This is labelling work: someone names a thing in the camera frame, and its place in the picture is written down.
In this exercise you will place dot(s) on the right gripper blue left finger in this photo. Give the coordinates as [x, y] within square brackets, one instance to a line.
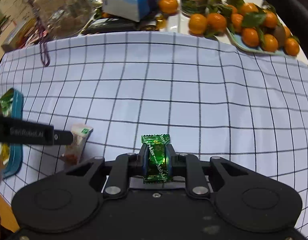
[122, 169]

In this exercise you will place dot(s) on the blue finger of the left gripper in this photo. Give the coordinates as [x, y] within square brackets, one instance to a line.
[63, 137]

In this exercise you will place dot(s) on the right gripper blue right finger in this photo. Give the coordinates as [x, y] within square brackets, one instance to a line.
[188, 166]

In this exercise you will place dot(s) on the white pink snack bar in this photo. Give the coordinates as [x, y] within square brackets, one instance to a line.
[73, 152]

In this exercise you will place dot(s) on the small green candy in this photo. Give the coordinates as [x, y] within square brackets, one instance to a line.
[157, 162]

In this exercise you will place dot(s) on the green white snack packet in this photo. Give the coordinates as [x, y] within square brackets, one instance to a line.
[6, 103]

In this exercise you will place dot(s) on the gold teal tin tray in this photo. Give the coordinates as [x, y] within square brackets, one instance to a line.
[11, 151]

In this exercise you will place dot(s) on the blue checked tablecloth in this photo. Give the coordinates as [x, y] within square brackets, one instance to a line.
[209, 97]

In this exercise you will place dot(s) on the grey cardboard box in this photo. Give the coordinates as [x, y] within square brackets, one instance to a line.
[15, 39]

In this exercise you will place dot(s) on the glass jar with cookies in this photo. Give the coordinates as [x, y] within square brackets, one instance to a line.
[63, 18]

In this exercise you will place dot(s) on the plate of tangerines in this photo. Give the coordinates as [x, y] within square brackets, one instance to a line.
[250, 27]

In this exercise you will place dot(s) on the single tangerine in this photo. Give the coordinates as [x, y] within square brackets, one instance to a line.
[168, 6]

